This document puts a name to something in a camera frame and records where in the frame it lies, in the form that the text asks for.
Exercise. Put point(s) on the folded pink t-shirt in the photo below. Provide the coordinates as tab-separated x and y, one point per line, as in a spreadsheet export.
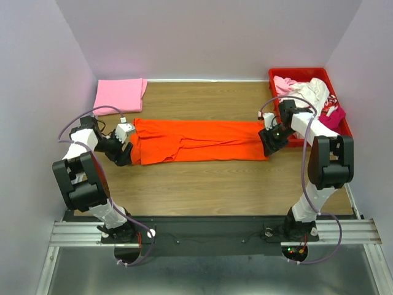
125	95

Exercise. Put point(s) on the aluminium rail frame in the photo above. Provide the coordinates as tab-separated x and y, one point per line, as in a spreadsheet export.
250	272

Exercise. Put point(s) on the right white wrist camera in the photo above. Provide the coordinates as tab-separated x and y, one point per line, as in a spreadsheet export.
269	119

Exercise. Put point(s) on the red plastic bin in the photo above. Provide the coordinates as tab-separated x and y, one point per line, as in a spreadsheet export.
305	75

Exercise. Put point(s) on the white garment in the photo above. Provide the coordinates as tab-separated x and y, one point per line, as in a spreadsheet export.
316	93

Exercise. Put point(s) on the magenta garment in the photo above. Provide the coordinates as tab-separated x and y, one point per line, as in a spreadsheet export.
333	117

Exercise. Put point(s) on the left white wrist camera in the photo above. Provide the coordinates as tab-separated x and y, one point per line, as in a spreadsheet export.
123	131

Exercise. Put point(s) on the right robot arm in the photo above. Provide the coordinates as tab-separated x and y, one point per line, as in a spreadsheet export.
325	169

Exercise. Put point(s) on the orange t-shirt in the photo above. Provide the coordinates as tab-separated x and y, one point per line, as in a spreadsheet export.
164	141

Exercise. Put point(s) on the light pink garment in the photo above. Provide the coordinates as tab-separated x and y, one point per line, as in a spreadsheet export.
283	85

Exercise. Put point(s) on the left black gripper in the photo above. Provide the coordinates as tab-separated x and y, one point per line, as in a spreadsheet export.
120	157

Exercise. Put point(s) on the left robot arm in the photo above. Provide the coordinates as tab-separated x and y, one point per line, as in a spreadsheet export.
83	184

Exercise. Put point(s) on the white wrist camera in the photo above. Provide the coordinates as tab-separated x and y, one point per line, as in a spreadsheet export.
123	131
269	119

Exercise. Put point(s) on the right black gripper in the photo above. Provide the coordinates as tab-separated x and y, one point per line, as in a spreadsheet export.
265	135

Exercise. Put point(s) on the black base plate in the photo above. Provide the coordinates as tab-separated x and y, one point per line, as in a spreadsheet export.
191	236

